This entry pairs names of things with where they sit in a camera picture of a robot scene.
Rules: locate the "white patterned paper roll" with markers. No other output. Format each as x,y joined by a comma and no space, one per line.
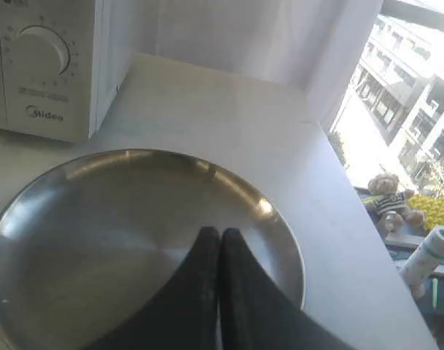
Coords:
423,262

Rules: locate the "brown teddy bear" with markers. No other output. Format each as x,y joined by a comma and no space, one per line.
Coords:
391,205

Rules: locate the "round steel tray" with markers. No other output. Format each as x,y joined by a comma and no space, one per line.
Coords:
89,242

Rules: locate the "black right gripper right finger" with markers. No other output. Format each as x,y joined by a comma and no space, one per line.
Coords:
254,312

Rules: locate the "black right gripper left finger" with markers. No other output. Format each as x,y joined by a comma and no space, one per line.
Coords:
183,313

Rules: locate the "yellow knitted cloth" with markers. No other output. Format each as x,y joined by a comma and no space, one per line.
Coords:
432,207

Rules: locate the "white microwave oven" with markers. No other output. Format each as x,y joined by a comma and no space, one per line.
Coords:
62,64

